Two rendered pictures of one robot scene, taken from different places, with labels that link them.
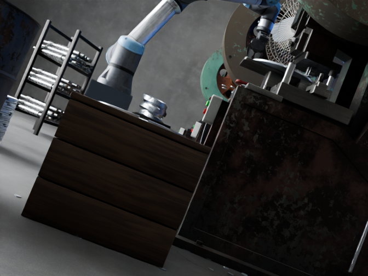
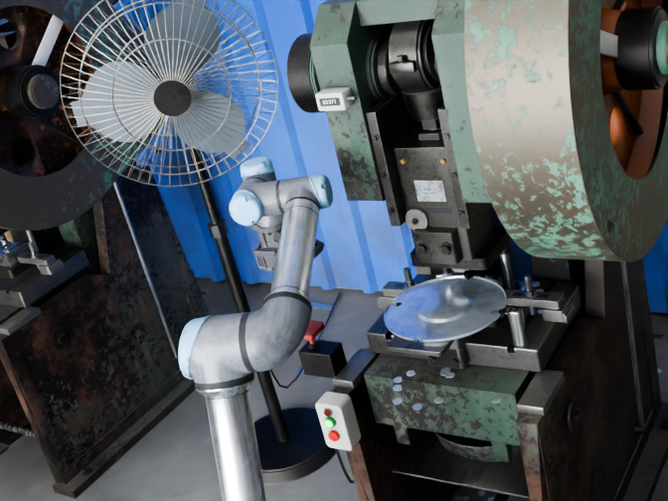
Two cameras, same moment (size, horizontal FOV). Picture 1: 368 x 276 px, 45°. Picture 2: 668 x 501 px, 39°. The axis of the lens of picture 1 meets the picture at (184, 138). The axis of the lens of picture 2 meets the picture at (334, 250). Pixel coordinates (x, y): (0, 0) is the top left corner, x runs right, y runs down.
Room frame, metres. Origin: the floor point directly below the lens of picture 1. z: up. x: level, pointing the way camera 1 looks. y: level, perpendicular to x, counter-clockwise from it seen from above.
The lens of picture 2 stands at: (0.86, 1.38, 1.89)
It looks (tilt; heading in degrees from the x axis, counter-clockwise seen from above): 25 degrees down; 308
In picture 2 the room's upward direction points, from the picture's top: 15 degrees counter-clockwise
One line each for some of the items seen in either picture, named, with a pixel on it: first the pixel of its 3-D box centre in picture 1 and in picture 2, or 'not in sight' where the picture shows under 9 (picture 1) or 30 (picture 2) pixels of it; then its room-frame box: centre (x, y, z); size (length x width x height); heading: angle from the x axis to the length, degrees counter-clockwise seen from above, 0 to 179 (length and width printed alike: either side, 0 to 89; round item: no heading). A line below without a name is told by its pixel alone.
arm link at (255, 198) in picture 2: (256, 2); (257, 201); (2.18, -0.08, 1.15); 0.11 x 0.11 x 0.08; 22
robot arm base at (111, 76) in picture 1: (117, 79); not in sight; (1.89, 0.36, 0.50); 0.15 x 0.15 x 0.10
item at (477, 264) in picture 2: (315, 69); (461, 250); (1.89, -0.41, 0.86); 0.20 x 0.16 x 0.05; 1
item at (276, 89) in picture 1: (298, 108); (473, 318); (1.89, -0.41, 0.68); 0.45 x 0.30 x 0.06; 1
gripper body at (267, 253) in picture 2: (259, 41); (275, 244); (2.24, -0.17, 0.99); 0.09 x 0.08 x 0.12; 0
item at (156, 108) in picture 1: (145, 131); not in sight; (4.90, 0.42, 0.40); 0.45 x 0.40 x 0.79; 13
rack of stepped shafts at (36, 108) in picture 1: (55, 82); not in sight; (3.96, 1.25, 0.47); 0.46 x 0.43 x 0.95; 71
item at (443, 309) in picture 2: (280, 74); (444, 307); (1.89, -0.28, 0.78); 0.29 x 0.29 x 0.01
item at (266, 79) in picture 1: (264, 84); (441, 342); (1.89, -0.23, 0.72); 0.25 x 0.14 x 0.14; 91
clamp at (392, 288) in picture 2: not in sight; (407, 285); (2.06, -0.40, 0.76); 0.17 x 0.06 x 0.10; 1
